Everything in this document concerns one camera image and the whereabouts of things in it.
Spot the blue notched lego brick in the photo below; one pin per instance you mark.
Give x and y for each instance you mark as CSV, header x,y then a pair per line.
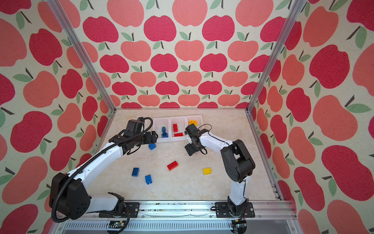
x,y
148,179

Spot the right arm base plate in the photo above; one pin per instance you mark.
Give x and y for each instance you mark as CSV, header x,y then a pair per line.
x,y
230,210

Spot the small dark blue lego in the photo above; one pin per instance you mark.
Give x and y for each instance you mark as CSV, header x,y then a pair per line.
x,y
164,132

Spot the blue flat lego brick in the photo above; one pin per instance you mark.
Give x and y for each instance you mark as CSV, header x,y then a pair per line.
x,y
135,172

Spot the aluminium corner post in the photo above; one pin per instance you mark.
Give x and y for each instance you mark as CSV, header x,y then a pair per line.
x,y
279,46
63,20

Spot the right aluminium corner post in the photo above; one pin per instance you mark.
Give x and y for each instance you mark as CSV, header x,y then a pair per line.
x,y
279,46

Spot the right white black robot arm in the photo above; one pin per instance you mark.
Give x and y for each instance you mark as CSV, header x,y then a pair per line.
x,y
238,164

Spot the white three-compartment plastic bin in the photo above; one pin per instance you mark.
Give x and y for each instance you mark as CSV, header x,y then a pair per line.
x,y
181,121

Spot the aluminium front rail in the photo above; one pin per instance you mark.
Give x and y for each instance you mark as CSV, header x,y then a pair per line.
x,y
187,217

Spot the blue lego cube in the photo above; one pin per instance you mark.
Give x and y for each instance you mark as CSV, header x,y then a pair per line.
x,y
152,146

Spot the left aluminium corner post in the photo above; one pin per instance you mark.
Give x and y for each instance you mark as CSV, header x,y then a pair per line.
x,y
63,20

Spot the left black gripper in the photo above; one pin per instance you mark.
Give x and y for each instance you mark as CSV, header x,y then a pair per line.
x,y
149,137

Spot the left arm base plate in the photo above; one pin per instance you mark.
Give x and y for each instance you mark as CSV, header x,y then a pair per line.
x,y
127,209

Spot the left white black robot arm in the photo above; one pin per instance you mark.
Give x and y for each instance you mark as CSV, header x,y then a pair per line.
x,y
69,198

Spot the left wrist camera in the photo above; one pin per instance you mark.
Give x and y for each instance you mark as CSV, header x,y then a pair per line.
x,y
134,127

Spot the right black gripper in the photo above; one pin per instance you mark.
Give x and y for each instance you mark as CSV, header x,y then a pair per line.
x,y
189,149

